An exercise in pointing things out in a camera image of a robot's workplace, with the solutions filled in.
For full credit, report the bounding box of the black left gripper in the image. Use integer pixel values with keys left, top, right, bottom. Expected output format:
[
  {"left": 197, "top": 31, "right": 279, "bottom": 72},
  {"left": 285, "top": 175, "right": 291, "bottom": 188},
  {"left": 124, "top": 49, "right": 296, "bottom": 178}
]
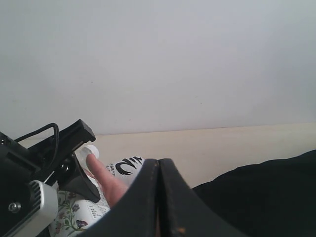
[{"left": 0, "top": 119, "right": 100, "bottom": 203}]

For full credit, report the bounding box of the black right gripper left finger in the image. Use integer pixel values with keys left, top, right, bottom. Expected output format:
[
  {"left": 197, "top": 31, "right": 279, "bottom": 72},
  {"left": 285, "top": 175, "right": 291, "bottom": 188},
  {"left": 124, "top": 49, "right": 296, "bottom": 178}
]
[{"left": 83, "top": 159, "right": 158, "bottom": 237}]

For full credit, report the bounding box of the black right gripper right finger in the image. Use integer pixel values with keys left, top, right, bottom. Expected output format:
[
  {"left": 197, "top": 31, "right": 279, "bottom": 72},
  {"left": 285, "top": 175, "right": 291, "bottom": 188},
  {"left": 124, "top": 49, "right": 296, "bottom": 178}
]
[{"left": 157, "top": 158, "right": 244, "bottom": 237}]

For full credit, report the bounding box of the floral label clear bottle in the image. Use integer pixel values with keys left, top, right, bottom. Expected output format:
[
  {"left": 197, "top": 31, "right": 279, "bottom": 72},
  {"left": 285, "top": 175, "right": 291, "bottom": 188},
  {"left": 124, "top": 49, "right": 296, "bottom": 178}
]
[{"left": 48, "top": 177, "right": 110, "bottom": 237}]

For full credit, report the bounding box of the pink peach drink bottle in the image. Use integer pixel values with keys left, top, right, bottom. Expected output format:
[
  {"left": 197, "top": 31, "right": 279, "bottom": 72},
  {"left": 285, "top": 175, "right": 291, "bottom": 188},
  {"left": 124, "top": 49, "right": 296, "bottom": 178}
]
[{"left": 103, "top": 157, "right": 145, "bottom": 186}]

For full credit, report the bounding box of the black sleeved forearm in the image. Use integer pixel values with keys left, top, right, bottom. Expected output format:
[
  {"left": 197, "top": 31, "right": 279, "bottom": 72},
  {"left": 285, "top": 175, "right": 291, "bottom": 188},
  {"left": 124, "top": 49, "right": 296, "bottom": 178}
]
[{"left": 193, "top": 150, "right": 316, "bottom": 237}]

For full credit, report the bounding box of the person's open hand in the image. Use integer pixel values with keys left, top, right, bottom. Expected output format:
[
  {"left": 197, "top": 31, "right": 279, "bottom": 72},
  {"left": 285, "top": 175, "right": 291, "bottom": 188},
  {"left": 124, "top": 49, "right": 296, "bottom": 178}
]
[{"left": 86, "top": 154, "right": 128, "bottom": 208}]

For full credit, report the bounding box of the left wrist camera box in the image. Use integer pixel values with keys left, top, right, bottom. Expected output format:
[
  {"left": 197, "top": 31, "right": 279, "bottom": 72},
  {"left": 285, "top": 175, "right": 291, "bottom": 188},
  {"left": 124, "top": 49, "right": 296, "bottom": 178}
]
[{"left": 0, "top": 180, "right": 58, "bottom": 237}]

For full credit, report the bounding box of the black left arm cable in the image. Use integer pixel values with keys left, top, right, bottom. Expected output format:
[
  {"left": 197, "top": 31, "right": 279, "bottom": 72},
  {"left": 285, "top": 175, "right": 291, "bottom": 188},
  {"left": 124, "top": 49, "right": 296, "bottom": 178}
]
[{"left": 14, "top": 122, "right": 60, "bottom": 171}]

